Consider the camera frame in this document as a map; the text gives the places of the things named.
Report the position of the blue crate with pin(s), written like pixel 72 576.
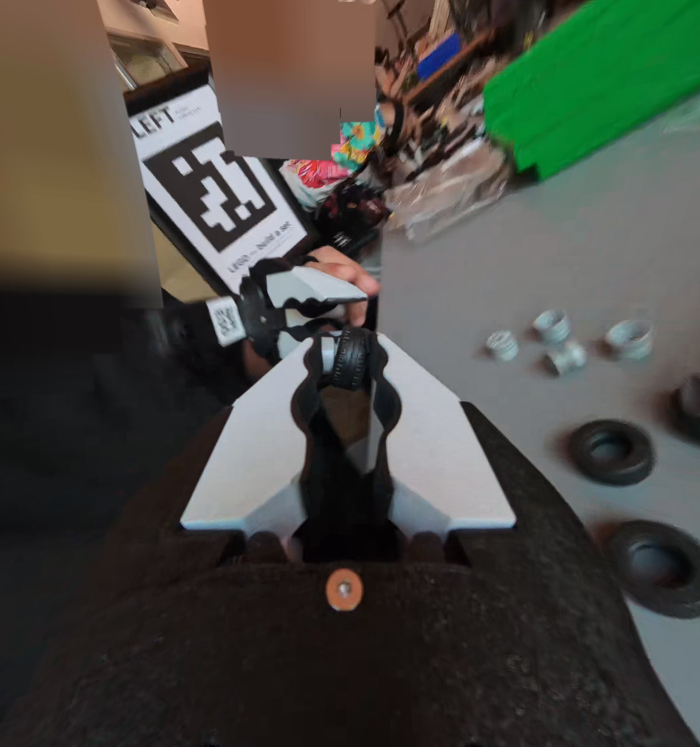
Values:
pixel 440 57

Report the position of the small black toy tyre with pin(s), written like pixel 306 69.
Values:
pixel 353 359

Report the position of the person's left hand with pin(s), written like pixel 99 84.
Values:
pixel 344 268

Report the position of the clear plastic bag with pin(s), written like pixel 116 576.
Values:
pixel 443 187

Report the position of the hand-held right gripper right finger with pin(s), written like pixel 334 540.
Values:
pixel 443 461

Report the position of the green plastic box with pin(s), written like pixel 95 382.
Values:
pixel 589 87

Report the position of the large black toy tyre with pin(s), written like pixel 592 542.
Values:
pixel 697 432
pixel 583 461
pixel 624 575

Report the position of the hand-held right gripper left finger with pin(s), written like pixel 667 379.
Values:
pixel 251 455

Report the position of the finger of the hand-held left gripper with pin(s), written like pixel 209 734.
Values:
pixel 303 332
pixel 315 286

